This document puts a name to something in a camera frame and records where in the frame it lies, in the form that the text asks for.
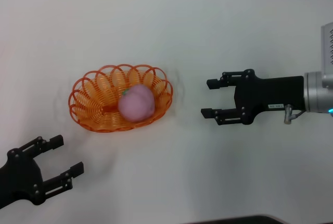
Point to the right silver camera housing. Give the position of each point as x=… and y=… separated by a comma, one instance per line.
x=327, y=49

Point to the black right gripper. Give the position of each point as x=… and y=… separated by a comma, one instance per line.
x=270, y=93

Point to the dark rounded base edge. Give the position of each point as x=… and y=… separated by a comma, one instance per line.
x=247, y=221

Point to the pink plush peach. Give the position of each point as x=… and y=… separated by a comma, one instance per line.
x=135, y=104

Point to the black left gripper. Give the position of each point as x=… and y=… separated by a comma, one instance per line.
x=19, y=179

